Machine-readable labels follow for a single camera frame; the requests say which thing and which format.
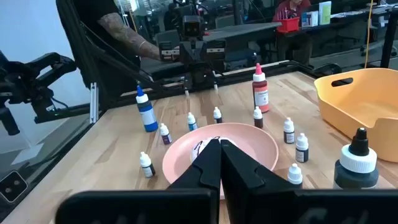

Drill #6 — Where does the yellow extension cable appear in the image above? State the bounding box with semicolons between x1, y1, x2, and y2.
363;0;374;69

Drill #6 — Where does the black table-level camera box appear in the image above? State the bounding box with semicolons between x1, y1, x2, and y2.
0;170;29;203

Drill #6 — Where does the small blue dropper bottle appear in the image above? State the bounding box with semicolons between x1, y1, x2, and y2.
187;112;199;132

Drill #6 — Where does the person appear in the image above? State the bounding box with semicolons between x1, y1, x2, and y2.
55;0;162;103
272;0;313;66

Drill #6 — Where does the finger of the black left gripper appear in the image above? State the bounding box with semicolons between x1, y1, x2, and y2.
185;63;200;91
198;63;217;91

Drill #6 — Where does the small brown dropper bottle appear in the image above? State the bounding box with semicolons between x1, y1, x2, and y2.
252;106;264;129

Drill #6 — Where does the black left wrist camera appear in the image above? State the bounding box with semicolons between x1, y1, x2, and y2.
181;14;203;40

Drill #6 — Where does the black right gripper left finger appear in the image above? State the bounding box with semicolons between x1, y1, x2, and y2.
55;138;222;224

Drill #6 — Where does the long background workbench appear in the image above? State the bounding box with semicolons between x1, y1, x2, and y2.
281;4;398;38

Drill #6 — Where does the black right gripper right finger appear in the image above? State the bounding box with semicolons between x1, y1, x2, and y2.
220;139;398;224

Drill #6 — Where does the large blue food colouring bottle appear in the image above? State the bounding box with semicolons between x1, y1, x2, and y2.
135;85;159;133

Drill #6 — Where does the yellow plastic bin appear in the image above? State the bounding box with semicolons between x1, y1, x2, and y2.
313;67;398;163

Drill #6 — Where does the grey desk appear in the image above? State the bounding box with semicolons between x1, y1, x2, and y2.
154;21;283;74

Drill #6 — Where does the small purple dropper bottle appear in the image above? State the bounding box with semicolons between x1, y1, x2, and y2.
159;123;173;146

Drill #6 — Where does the red plastic bin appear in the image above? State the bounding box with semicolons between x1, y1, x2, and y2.
276;17;301;34

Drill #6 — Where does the large black food colouring bottle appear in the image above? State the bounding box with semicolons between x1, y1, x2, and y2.
333;127;380;190

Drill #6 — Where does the white and blue box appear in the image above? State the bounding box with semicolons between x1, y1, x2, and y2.
300;11;320;28

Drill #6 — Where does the person's forearm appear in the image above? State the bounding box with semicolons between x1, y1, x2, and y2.
96;12;162;61

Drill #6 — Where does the green and white box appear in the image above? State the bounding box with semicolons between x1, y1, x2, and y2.
318;1;333;26

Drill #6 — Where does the silver frame bracket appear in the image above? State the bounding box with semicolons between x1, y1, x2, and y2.
89;82;100;124

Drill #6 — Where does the pink round plate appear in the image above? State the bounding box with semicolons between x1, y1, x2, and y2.
161;122;280;200

